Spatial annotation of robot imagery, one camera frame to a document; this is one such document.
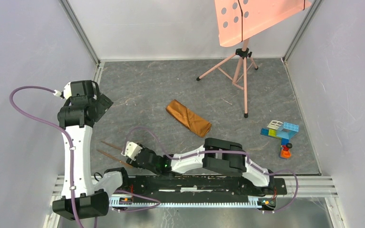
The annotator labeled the orange cloth napkin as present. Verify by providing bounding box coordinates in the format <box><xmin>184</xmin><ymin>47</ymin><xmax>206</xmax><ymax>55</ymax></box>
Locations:
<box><xmin>165</xmin><ymin>99</ymin><xmax>212</xmax><ymax>138</ymax></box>

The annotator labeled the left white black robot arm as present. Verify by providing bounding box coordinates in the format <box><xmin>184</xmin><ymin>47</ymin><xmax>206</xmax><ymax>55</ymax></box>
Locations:
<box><xmin>52</xmin><ymin>80</ymin><xmax>130</xmax><ymax>220</ymax></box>

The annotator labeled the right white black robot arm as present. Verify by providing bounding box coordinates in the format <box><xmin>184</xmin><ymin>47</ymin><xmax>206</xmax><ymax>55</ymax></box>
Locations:
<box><xmin>122</xmin><ymin>138</ymin><xmax>275</xmax><ymax>194</ymax></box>

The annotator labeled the yellow green toy block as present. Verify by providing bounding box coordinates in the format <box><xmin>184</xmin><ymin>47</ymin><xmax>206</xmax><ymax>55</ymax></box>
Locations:
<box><xmin>268</xmin><ymin>129</ymin><xmax>279</xmax><ymax>138</ymax></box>

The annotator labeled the orange toy block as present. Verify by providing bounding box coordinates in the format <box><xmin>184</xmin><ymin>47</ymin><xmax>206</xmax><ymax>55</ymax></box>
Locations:
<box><xmin>280</xmin><ymin>150</ymin><xmax>291</xmax><ymax>159</ymax></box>

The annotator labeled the red black toy figure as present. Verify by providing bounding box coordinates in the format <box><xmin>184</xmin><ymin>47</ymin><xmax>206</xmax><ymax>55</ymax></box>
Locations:
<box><xmin>281</xmin><ymin>142</ymin><xmax>293</xmax><ymax>152</ymax></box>

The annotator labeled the blue toy brick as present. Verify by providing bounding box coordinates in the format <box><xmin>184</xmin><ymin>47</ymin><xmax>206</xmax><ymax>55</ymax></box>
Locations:
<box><xmin>260</xmin><ymin>122</ymin><xmax>299</xmax><ymax>145</ymax></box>

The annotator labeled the pink music stand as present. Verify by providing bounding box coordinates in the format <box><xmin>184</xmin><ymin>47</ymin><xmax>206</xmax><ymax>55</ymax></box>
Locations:
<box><xmin>196</xmin><ymin>0</ymin><xmax>311</xmax><ymax>118</ymax></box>

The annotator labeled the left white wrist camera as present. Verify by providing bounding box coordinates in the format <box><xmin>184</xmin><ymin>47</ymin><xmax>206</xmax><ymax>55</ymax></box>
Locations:
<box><xmin>53</xmin><ymin>82</ymin><xmax>72</xmax><ymax>99</ymax></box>

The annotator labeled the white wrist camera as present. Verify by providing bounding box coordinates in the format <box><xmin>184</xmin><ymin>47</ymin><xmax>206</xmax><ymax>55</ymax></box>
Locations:
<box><xmin>53</xmin><ymin>82</ymin><xmax>72</xmax><ymax>99</ymax></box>
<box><xmin>121</xmin><ymin>141</ymin><xmax>143</xmax><ymax>161</ymax></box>

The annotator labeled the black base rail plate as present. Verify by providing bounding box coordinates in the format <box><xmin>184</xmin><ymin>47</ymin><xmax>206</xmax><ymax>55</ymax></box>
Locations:
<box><xmin>118</xmin><ymin>175</ymin><xmax>288</xmax><ymax>203</ymax></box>

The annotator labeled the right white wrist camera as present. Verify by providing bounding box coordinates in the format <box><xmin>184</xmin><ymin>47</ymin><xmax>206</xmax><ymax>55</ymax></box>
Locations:
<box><xmin>121</xmin><ymin>141</ymin><xmax>143</xmax><ymax>161</ymax></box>

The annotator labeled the white toy window frame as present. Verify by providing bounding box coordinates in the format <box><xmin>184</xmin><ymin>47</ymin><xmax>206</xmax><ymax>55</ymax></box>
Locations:
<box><xmin>267</xmin><ymin>120</ymin><xmax>283</xmax><ymax>130</ymax></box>

